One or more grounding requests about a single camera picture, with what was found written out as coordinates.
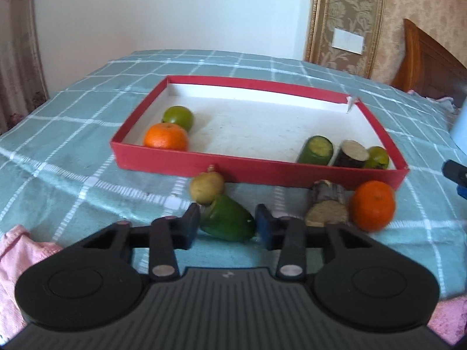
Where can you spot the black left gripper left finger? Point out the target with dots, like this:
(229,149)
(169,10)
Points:
(104,276)

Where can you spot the teal checked bedsheet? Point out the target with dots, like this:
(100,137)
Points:
(59,178)

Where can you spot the dark sugarcane piece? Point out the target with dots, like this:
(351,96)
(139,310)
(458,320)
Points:
(328,205)

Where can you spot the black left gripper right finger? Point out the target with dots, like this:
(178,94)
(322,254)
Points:
(353,278)

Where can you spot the small orange mandarin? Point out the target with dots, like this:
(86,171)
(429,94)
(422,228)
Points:
(372,206)

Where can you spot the green cucumber end piece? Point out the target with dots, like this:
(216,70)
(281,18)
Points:
(228,220)

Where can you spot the white wall switch plate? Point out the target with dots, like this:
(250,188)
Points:
(347,41)

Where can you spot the green cucumber cut piece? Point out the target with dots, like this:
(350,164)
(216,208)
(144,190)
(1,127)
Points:
(317,150)

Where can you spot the large green tomato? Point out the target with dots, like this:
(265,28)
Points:
(179,115)

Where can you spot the wooden headboard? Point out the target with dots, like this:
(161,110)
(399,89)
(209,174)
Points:
(429,69)

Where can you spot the red cardboard tray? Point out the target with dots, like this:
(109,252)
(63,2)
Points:
(252,131)

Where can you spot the small green tomato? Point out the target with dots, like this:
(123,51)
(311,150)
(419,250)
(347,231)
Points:
(378,158)

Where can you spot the brown small pear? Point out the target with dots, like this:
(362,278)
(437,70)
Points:
(207,186)

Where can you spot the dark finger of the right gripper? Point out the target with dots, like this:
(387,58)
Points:
(456,173)

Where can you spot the brown patterned curtain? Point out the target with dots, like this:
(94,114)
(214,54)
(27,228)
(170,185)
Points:
(23,86)

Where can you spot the large orange mandarin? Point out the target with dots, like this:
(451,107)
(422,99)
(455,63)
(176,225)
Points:
(166,136)

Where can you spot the pink towel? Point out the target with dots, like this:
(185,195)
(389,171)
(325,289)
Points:
(19,252)

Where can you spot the gold framed wallpaper panel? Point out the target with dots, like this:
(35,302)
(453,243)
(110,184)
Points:
(362,17)

